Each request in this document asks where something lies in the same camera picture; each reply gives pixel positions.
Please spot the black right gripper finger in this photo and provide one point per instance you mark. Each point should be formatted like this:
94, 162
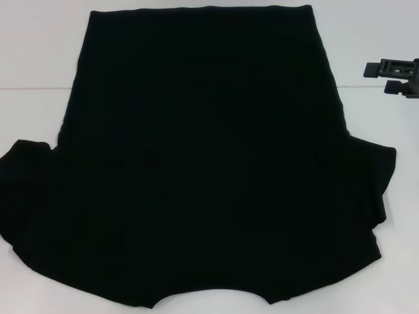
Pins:
402, 87
389, 68

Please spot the black shirt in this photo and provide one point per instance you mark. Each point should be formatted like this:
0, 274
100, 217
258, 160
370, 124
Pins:
209, 131

